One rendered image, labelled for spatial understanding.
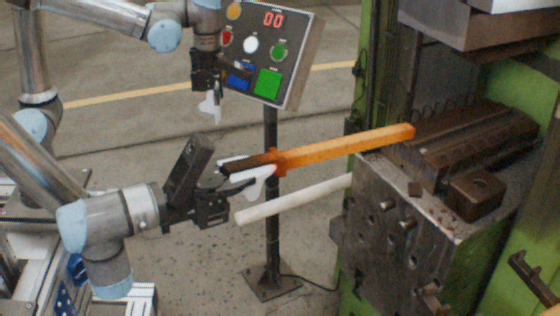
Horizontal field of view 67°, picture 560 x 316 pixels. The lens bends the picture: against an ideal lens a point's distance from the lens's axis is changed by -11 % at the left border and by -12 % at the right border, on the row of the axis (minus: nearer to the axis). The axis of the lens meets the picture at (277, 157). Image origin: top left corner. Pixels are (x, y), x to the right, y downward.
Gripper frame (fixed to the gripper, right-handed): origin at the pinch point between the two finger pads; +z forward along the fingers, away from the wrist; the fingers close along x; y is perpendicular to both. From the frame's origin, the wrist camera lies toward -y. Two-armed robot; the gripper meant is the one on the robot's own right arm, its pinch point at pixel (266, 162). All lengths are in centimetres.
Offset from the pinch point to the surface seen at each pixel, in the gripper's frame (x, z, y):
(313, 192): -40, 39, 48
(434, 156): -1.1, 44.4, 12.5
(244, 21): -66, 27, -2
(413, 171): -4.5, 42.1, 18.2
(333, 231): -44, 52, 75
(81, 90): -299, -9, 113
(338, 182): -40, 48, 48
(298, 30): -49, 35, -3
